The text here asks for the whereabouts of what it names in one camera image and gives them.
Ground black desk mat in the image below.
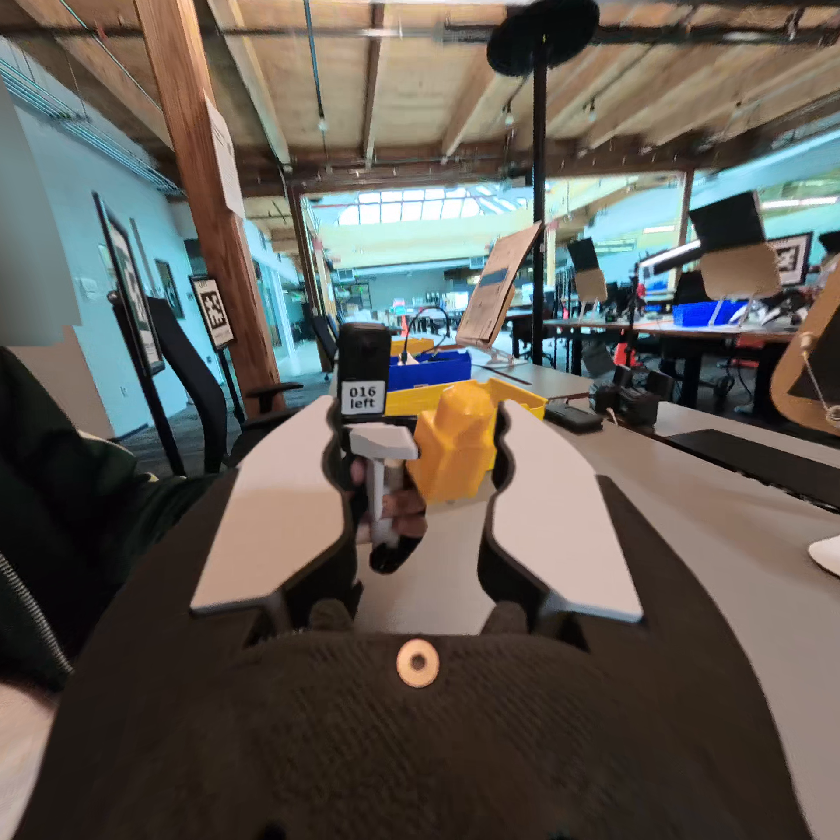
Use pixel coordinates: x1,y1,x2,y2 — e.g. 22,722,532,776
666,428,840,514

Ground large black framed poster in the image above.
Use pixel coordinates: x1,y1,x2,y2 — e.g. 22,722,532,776
92,192,168,379

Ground yellow plastic block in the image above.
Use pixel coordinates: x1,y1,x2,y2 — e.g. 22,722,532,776
407,384,497,505

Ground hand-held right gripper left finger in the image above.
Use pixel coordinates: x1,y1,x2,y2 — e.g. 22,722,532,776
189,395,361,634

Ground person's left forearm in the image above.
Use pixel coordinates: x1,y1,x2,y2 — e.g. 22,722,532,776
98,469,238,593

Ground black high-back chair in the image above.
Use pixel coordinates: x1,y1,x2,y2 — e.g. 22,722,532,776
146,295,232,475

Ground white paper notice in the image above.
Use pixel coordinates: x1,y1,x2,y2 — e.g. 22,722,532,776
203,95,248,219

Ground wooden book stand white base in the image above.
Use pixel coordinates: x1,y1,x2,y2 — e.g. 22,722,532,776
770,262,840,580

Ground cardboard sheet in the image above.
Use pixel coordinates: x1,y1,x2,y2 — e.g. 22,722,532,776
456,222,547,347

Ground wooden post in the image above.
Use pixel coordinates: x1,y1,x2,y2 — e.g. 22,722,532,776
134,0,287,416

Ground blue plastic bin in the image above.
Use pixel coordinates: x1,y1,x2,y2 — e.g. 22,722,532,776
672,302,750,328
388,350,475,393

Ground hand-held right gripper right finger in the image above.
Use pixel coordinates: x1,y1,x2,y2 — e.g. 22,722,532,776
478,400,645,637

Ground black flat box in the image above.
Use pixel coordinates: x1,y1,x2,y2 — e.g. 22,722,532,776
545,402,605,435

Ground black bar lamp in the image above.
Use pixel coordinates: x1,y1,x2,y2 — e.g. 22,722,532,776
622,240,704,370

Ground black battery charger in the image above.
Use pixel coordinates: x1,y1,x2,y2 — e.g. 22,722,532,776
589,364,635,412
617,371,678,429

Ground black office chair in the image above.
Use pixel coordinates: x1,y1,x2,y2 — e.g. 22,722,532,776
226,382,307,462
311,315,340,383

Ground wooden framed black board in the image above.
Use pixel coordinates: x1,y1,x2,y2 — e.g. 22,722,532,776
787,341,840,412

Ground person's white clothing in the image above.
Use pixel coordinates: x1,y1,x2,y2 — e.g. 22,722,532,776
0,682,58,840

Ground person's green jacket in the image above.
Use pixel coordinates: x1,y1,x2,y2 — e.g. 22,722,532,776
0,348,158,691

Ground black pole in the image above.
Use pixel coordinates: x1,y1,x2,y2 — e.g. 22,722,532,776
487,0,601,366

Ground black framed marker sign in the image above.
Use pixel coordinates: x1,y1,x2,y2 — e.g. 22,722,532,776
768,233,816,287
189,276,238,353

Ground person's left hand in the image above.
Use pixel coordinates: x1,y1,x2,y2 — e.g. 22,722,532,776
350,456,429,540

